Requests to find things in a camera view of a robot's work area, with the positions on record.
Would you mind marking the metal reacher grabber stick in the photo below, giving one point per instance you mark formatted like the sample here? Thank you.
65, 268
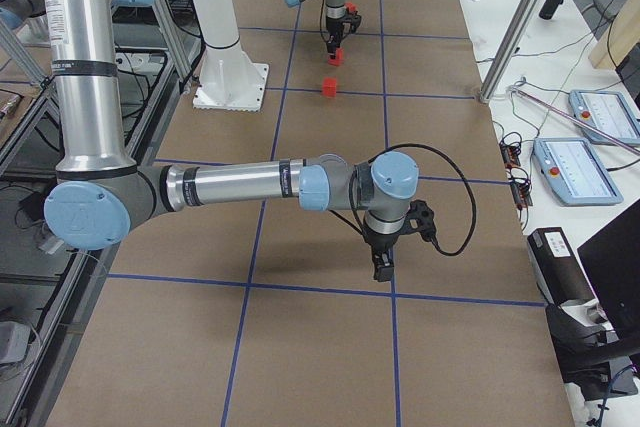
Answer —
566, 114

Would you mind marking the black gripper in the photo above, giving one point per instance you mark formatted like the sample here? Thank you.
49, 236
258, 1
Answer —
333, 27
378, 243

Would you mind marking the black box with label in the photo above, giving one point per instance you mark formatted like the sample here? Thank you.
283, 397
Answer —
556, 267

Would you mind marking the teach pendant near tablet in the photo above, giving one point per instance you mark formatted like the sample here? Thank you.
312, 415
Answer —
574, 172

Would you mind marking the small circuit board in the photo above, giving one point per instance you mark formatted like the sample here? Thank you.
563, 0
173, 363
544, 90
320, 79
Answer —
510, 154

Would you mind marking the teach pendant far tablet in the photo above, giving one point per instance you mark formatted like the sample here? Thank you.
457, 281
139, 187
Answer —
608, 112

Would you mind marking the teach pendant tablet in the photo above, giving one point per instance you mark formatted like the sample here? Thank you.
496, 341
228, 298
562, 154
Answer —
574, 172
608, 112

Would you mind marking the red cube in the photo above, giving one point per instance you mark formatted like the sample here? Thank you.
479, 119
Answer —
329, 87

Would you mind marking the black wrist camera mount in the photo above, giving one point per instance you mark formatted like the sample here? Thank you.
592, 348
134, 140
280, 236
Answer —
420, 219

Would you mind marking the black monitor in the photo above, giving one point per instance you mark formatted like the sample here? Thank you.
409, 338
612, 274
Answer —
610, 259

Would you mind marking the aluminium frame post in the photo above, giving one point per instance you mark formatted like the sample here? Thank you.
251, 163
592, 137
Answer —
506, 50

